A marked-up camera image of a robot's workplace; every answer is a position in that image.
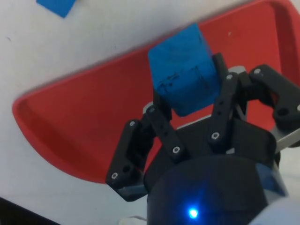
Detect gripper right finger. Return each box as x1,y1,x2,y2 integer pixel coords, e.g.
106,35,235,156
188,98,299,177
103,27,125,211
205,52,300,153

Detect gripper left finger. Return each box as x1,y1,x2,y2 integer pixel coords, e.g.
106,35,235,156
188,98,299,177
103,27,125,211
105,88,188,203

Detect large blue cube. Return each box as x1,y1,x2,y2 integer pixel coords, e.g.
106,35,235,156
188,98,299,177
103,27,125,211
147,22,222,117

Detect red tray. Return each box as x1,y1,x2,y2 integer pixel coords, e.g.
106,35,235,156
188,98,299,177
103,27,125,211
12,0,300,186

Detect small blue cube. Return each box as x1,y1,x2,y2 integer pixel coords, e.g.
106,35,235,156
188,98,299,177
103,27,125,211
36,0,77,18

